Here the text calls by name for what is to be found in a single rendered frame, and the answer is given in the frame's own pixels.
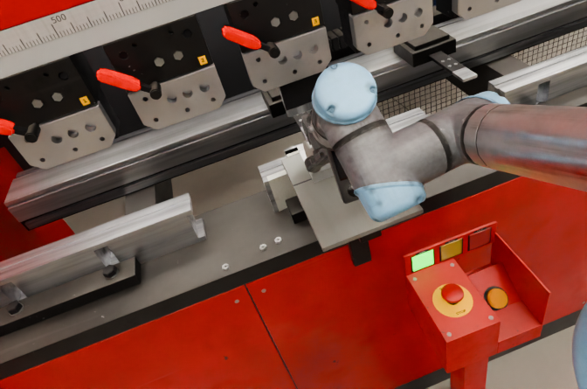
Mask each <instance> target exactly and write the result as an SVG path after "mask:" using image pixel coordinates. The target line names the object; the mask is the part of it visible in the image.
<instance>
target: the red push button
mask: <svg viewBox="0 0 587 389"><path fill-rule="evenodd" d="M441 295H442V297H443V298H444V299H445V300H446V301H447V302H448V303H449V304H451V305H455V304H457V303H458V302H460V301H461V300H462V299H463V298H464V292H463V289H462V288H461V287H460V286H459V285H457V284H453V283H449V284H446V285H445V286H444V287H443V288H442V290H441Z"/></svg>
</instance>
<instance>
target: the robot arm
mask: <svg viewBox="0 0 587 389"><path fill-rule="evenodd" d="M376 100H377V89H376V82H375V80H374V78H373V76H372V75H371V74H370V72H369V71H368V70H366V69H365V68H364V67H362V66H359V65H357V64H355V63H350V62H342V63H337V64H334V65H331V66H330V67H328V68H327V69H325V70H324V71H323V72H322V73H321V75H320V76H319V78H318V80H317V81H316V84H315V87H314V90H313V92H312V105H313V106H312V110H311V112H310V114H307V115H303V116H302V119H301V126H302V127H303V130H304V133H305V135H306V137H307V139H308V142H309V145H312V148H310V146H309V145H308V143H307V142H306V141H304V142H303V147H304V150H305V154H306V157H307V158H306V159H305V162H304V164H305V166H306V168H307V171H308V172H312V173H315V172H317V171H319V170H320V169H321V167H323V166H324V165H326V164H327V163H330V165H331V168H332V171H333V174H334V177H335V181H336V184H337V187H338V191H339V193H340V196H341V199H342V201H343V203H344V204H348V203H351V202H354V201H356V200H358V199H360V201H361V203H362V204H363V207H364V208H365V210H366V212H367V213H368V214H369V217H370V218H371V219H372V220H374V221H376V222H383V221H385V220H387V219H390V218H392V217H394V216H396V215H398V214H399V213H401V212H404V211H406V210H408V209H410V208H412V207H413V206H415V205H418V204H420V203H422V202H424V201H425V199H426V193H425V190H424V184H426V183H428V182H430V181H432V180H433V179H435V178H437V177H440V176H442V175H444V174H445V173H447V172H448V171H450V170H453V169H455V168H457V167H459V166H461V165H463V164H465V163H471V164H475V165H479V166H482V167H486V168H489V169H493V170H500V171H504V172H507V173H511V174H515V175H518V176H522V177H528V178H533V179H536V180H540V181H543V182H547V183H551V184H557V185H561V186H564V187H568V188H572V189H576V190H580V191H586V192H587V107H566V106H543V105H521V104H510V103H509V102H508V100H507V99H506V98H504V97H501V96H499V95H498V94H497V93H495V92H490V91H486V92H481V93H479V94H476V95H471V96H467V97H465V98H463V99H461V100H459V101H457V102H456V103H455V104H453V105H451V106H449V107H447V108H444V109H442V110H440V111H438V112H436V113H434V114H432V115H429V116H427V117H425V118H423V119H421V120H419V121H417V122H414V123H412V124H410V125H408V126H406V127H404V128H402V129H399V130H397V131H395V132H393V133H392V131H391V129H390V127H389V125H388V123H387V122H386V120H385V119H384V118H383V115H382V114H381V112H380V110H379V108H378V106H377V105H376ZM572 359H573V366H574V372H575V375H576V380H577V385H578V388H579V389H587V303H586V304H585V305H584V307H583V308H582V310H581V312H580V314H579V316H578V319H577V322H576V326H575V329H574V333H573V340H572Z"/></svg>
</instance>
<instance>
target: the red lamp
mask: <svg viewBox="0 0 587 389"><path fill-rule="evenodd" d="M490 229H491V228H488V229H486V230H483V231H481V232H478V233H475V234H472V235H470V240H469V250H471V249H474V248H476V247H480V246H482V245H485V244H487V243H489V240H490Z"/></svg>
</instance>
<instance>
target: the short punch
mask: <svg viewBox="0 0 587 389"><path fill-rule="evenodd" d="M321 73H322V72H320V73H316V74H314V75H311V76H308V77H306V78H303V79H301V80H296V81H294V82H291V83H289V84H286V85H284V86H281V87H279V90H280V96H281V99H282V102H283V105H284V108H285V110H286V112H287V118H289V117H292V116H294V115H298V114H301V113H303V112H306V111H308V110H311V109H312V106H313V105H312V92H313V90H314V87H315V84H316V81H317V80H318V78H319V76H320V75H321Z"/></svg>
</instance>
